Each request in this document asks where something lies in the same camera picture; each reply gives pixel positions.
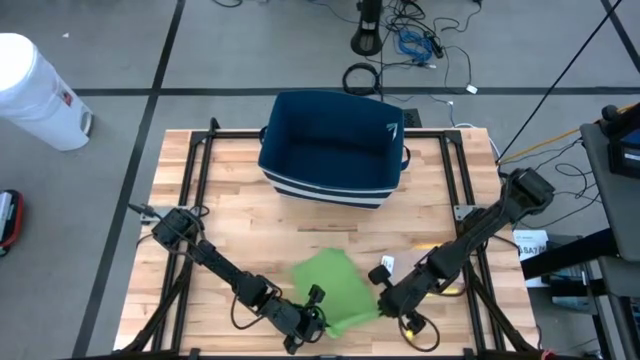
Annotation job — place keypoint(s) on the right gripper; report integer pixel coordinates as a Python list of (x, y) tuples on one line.
[(402, 300)]

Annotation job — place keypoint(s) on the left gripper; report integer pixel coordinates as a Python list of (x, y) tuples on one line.
[(295, 322)]

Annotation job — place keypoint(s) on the green microfibre towel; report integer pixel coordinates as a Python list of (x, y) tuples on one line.
[(340, 290)]

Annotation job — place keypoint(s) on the navy white striped fabric basket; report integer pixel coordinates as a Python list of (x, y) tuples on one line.
[(330, 145)]

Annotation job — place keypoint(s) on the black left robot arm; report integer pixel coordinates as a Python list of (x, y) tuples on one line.
[(220, 267)]

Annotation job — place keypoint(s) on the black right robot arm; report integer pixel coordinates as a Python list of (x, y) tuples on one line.
[(475, 230)]

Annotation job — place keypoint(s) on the black floor vent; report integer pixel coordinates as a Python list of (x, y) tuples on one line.
[(413, 119)]

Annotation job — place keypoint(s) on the white power adapter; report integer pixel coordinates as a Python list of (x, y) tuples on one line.
[(471, 89)]

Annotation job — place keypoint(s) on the grey equipment cart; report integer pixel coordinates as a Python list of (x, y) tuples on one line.
[(610, 200)]

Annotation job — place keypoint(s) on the black power strip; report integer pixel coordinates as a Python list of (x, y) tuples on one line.
[(434, 45)]

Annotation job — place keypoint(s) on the black stand base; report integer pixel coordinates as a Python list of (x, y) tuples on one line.
[(366, 42)]

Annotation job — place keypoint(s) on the black device on cart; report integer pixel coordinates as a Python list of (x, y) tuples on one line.
[(625, 150)]

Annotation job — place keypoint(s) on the thin black pole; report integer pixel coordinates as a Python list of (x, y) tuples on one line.
[(565, 75)]

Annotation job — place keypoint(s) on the red black case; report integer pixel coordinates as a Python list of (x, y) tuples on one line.
[(12, 225)]

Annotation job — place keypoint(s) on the white trash can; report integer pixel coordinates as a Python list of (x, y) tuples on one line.
[(40, 95)]

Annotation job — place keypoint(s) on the silver metal bracket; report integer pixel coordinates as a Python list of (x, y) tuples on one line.
[(462, 212), (150, 216)]

